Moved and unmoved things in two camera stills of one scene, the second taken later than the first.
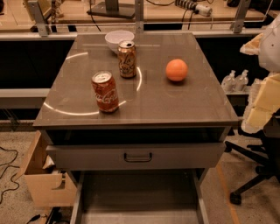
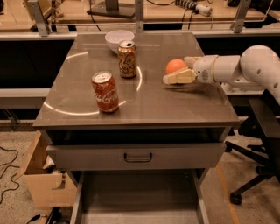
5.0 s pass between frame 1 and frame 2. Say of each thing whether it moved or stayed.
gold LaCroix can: stayed
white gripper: moved
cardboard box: stayed
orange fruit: stayed
